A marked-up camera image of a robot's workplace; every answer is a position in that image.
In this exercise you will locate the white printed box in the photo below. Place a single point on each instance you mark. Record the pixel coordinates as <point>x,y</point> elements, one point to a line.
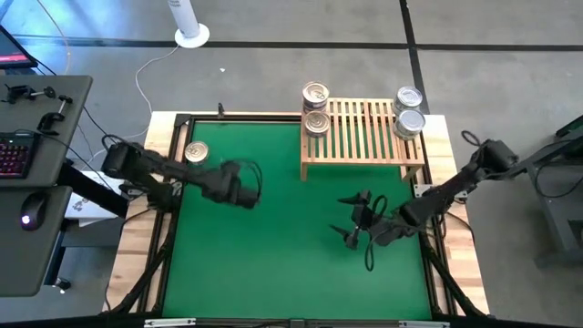
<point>84,210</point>

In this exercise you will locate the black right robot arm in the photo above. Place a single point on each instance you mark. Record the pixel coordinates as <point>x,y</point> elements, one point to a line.
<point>437,200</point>

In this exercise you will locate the black screw clamp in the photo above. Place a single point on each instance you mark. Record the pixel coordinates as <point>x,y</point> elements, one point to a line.
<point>48,122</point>
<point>16,92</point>

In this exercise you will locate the silver mounting plate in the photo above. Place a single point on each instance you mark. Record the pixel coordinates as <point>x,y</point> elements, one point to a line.
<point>418,191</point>

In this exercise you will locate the black caster wheel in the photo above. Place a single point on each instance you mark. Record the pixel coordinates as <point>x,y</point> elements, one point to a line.
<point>62,284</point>

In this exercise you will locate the silver metal bracket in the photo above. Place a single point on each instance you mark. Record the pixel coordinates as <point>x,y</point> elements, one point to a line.
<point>169,322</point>
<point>423,324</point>

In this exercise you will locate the small black bracket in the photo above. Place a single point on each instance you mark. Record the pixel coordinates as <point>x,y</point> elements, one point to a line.
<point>221,110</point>

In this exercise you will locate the black aluminium table frame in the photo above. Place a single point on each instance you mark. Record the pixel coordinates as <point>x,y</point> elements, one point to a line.
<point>237,119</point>

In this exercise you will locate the black computer mouse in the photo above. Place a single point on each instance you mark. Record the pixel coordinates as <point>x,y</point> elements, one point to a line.
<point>36,207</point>

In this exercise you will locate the black diagonal bar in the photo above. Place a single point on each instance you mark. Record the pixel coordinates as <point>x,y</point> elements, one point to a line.
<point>91,189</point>

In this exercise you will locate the wooden slatted shelf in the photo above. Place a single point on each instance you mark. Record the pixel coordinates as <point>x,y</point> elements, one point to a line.
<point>355,160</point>

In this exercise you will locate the dark grey desk panel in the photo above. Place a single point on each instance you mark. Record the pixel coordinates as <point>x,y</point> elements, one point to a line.
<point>27,269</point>
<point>50,164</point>

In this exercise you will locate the white tower fan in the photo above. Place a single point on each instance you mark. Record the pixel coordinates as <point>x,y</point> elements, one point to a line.
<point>182,18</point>

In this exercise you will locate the grey metal stand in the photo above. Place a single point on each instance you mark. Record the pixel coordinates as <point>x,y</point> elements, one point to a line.
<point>565,214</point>

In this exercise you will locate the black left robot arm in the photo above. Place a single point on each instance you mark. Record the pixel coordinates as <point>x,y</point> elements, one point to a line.
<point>150,166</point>

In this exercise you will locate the green table mat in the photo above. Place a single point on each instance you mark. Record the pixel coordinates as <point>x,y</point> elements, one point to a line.
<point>296,282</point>

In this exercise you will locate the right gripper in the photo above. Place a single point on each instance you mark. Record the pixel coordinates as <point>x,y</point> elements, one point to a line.
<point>371,223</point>

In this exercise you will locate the computer monitor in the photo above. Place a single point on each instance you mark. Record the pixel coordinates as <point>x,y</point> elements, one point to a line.
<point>13,52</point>

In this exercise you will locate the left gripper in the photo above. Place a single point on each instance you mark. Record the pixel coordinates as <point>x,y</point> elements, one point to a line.
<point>246,197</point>

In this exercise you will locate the black backlit keyboard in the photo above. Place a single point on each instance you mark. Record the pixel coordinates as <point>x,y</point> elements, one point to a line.
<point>16,157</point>

